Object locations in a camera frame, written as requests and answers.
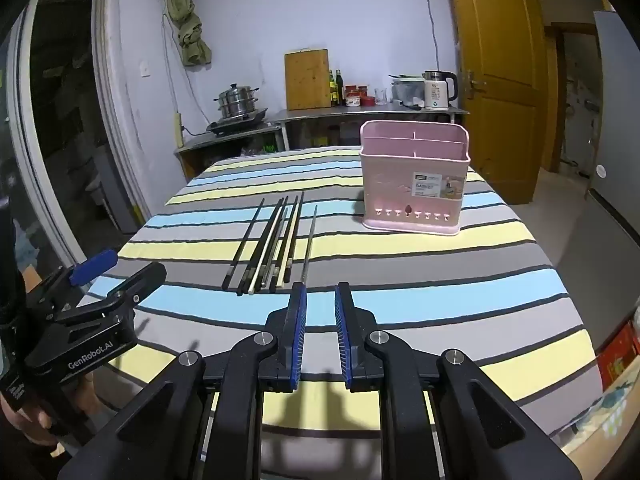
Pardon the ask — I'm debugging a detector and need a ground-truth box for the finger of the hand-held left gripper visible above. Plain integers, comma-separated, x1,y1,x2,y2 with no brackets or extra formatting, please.
25,249,119,311
50,261,167,329

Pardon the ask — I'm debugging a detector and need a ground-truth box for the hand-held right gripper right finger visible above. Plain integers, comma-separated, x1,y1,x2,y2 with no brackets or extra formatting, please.
334,281,588,480

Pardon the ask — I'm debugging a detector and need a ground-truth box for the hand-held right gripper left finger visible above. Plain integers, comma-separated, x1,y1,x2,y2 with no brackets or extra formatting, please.
57,282,308,480

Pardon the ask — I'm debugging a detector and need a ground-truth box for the cream chopstick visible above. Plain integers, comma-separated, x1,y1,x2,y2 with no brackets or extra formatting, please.
249,200,290,296

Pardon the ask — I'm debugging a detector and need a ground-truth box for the dark chopstick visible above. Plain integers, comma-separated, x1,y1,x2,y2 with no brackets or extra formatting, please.
260,195,299,293
269,197,293,292

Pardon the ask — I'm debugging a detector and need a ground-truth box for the brown wooden chopstick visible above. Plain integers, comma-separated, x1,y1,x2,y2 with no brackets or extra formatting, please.
283,191,306,285

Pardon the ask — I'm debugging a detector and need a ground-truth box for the grey metal chopstick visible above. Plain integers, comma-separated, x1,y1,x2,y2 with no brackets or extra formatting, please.
299,205,319,288

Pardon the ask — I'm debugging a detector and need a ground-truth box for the pink utensil basket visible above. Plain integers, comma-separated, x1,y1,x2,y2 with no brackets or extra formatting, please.
359,120,472,236

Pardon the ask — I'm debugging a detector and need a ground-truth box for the person's left hand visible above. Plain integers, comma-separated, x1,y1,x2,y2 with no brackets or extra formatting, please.
0,395,61,453

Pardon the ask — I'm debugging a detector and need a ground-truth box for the striped tablecloth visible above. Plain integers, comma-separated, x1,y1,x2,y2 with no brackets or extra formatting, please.
75,146,603,441

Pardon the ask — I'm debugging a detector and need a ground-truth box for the low steel table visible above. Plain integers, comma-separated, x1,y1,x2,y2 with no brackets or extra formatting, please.
174,125,283,181

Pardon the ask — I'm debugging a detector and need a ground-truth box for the black induction cooker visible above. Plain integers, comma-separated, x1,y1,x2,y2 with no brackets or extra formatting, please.
206,108,269,136

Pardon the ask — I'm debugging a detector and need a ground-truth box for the steel steamer pot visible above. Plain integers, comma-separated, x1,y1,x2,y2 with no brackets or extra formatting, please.
214,84,261,120

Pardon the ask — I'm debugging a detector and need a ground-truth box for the steel counter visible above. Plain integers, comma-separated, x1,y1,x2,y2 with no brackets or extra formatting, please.
272,102,471,151

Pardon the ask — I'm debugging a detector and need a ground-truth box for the green hanging cloth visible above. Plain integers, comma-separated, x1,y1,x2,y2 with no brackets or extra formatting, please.
166,0,212,67

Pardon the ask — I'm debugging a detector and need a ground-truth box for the wooden cutting board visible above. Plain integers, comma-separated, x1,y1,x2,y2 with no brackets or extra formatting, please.
284,49,332,111

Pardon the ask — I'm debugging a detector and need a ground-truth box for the grey lidded container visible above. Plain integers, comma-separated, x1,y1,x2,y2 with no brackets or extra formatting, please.
390,75,426,103

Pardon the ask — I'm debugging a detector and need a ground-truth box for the white electric kettle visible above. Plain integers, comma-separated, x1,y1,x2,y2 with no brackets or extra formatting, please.
424,70,459,110

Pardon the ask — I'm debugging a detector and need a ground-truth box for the cardboard box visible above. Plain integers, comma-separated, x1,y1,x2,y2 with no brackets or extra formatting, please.
565,370,640,471

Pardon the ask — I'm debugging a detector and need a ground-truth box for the red box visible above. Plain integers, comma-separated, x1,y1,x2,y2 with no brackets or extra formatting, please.
597,320,640,391

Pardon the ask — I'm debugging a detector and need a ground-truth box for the yellow wooden door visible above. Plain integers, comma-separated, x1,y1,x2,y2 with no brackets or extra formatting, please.
445,0,548,206

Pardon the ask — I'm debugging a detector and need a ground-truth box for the grey refrigerator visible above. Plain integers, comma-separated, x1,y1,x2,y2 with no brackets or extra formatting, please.
587,10,640,256

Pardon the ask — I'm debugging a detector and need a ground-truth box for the white sliding door frame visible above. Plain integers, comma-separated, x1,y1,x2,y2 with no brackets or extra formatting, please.
5,0,166,271

